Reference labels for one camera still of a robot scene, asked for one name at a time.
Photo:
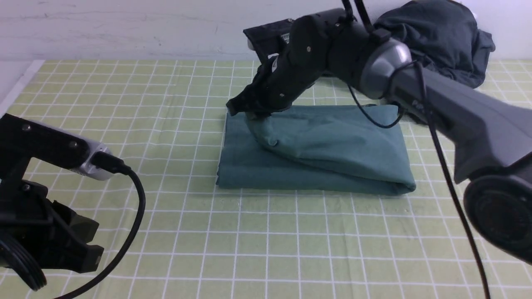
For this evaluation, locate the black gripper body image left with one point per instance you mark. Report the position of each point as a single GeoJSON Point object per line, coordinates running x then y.
{"type": "Point", "coordinates": [38, 234]}

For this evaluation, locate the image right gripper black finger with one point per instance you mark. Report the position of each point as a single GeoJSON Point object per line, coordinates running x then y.
{"type": "Point", "coordinates": [246, 101]}

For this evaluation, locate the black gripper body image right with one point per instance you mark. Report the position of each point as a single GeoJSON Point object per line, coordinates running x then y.
{"type": "Point", "coordinates": [296, 68]}

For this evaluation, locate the green long sleeve shirt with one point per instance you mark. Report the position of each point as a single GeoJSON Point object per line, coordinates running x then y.
{"type": "Point", "coordinates": [322, 147]}

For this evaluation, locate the dark teal crumpled garment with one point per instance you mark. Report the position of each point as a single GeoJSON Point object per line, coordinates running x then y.
{"type": "Point", "coordinates": [443, 35]}

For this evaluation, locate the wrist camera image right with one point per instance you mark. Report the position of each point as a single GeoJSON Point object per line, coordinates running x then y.
{"type": "Point", "coordinates": [269, 39]}

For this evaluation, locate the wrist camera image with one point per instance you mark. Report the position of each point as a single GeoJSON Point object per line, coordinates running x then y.
{"type": "Point", "coordinates": [61, 148]}
{"type": "Point", "coordinates": [269, 39]}

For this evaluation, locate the black cable image left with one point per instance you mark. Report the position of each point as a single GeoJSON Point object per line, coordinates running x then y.
{"type": "Point", "coordinates": [124, 213]}

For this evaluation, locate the black cable image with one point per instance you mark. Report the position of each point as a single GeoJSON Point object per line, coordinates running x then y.
{"type": "Point", "coordinates": [124, 213]}
{"type": "Point", "coordinates": [449, 174]}

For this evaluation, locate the black cable image right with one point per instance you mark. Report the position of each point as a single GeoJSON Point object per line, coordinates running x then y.
{"type": "Point", "coordinates": [449, 174]}

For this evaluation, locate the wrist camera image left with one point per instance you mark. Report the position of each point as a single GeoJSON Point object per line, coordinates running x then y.
{"type": "Point", "coordinates": [61, 148]}

